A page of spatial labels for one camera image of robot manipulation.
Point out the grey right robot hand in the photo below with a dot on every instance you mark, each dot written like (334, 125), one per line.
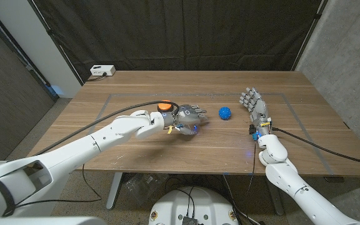
(258, 109)

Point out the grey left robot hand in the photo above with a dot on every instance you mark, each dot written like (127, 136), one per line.
(187, 117)

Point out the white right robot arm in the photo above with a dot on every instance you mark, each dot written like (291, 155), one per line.
(292, 184)

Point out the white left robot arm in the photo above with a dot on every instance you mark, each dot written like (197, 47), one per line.
(73, 153)

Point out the blue spiky ball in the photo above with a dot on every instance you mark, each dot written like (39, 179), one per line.
(225, 113)

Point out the orange round wrist knob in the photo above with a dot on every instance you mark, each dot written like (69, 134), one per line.
(164, 105)

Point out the grey tape rectangle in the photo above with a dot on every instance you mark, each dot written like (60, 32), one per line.
(292, 111)

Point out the clear plastic bag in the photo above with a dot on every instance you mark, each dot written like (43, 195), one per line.
(142, 187)

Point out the black curtain backdrop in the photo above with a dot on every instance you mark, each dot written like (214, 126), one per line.
(183, 31)

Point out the grey table leg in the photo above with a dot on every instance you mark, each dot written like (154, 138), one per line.
(114, 190)
(275, 197)

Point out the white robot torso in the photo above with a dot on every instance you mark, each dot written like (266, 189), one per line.
(173, 206)

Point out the white power box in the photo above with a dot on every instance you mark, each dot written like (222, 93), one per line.
(102, 70)

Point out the black box on torso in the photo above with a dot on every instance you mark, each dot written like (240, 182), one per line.
(190, 220)

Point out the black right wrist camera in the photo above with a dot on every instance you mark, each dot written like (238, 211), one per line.
(252, 128)

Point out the black curtain frame pole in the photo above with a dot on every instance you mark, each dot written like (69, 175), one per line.
(55, 40)
(308, 36)

